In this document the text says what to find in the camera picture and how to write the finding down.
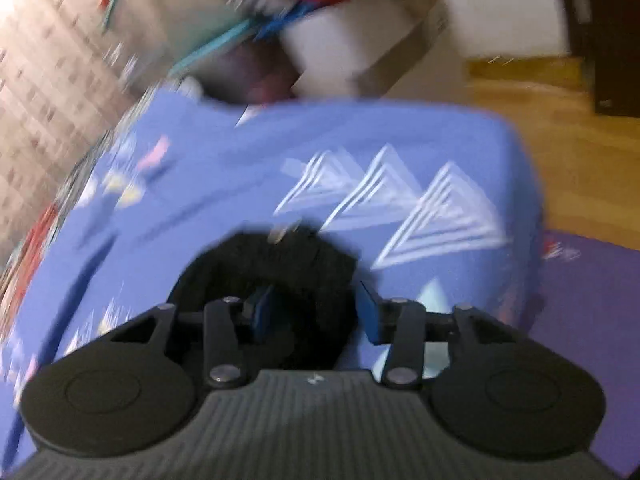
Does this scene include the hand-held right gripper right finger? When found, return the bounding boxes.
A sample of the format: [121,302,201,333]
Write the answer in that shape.
[357,280,532,387]

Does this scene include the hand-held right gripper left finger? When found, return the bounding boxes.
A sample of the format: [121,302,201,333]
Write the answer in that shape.
[111,284,275,389]

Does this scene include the black pants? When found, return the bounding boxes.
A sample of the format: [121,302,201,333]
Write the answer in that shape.
[166,220,359,372]

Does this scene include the blue printed bed sheet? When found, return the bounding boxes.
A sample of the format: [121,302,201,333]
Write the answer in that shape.
[0,87,547,463]

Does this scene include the purple mat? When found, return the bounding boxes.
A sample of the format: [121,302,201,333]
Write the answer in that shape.
[522,230,640,480]

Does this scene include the red patterned cloth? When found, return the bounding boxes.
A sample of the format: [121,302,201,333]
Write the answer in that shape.
[0,195,71,291]

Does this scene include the clear teal-rimmed storage box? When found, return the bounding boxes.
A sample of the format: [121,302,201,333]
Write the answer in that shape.
[165,15,301,106]

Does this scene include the cardboard box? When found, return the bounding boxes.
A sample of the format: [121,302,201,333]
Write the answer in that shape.
[280,0,468,102]

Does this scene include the patterned beige curtain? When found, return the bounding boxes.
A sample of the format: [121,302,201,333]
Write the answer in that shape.
[0,0,168,261]

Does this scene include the dark wooden furniture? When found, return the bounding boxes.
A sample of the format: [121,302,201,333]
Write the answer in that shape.
[554,0,640,118]

